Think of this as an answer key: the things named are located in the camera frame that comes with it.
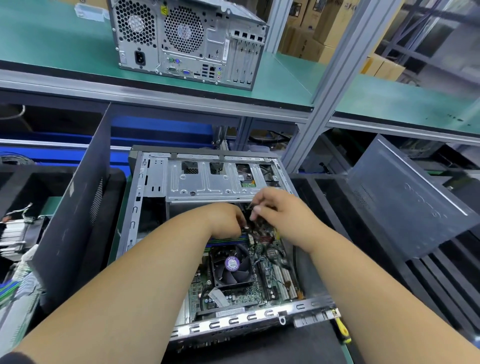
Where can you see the person's left hand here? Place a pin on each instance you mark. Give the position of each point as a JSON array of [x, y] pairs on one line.
[[225, 221]]

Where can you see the person's right hand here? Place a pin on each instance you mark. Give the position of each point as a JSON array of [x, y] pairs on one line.
[[283, 216]]

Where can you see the grey computer case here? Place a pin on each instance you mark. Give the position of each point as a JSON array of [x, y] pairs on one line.
[[210, 180]]

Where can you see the green motherboard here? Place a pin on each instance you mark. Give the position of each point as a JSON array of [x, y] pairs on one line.
[[266, 279]]

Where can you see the grey side panel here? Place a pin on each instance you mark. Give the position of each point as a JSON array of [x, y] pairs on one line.
[[412, 199]]

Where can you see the person's right forearm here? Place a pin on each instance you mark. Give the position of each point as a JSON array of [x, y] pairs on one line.
[[390, 307]]

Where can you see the person's left forearm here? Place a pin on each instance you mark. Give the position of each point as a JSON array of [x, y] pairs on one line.
[[120, 300]]

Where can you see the silver backed desktop computer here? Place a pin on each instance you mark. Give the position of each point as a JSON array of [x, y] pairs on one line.
[[187, 37]]

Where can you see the person's black left sleeve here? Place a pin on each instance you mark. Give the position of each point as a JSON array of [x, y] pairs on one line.
[[6, 358]]

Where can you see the empty black foam tray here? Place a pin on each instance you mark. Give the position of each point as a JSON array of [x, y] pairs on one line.
[[360, 255]]

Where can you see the black foam tray with boards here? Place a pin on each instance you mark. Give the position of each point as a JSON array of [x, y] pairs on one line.
[[112, 217]]

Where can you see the black upright side panel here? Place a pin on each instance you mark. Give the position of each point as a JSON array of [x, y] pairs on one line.
[[71, 217]]

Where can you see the stack of cardboard boxes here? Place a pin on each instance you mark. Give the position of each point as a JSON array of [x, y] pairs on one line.
[[330, 26]]

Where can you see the green upper shelf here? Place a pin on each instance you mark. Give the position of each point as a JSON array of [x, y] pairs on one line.
[[45, 45]]

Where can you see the aluminium frame post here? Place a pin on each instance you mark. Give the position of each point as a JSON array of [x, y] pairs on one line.
[[277, 22], [337, 82]]

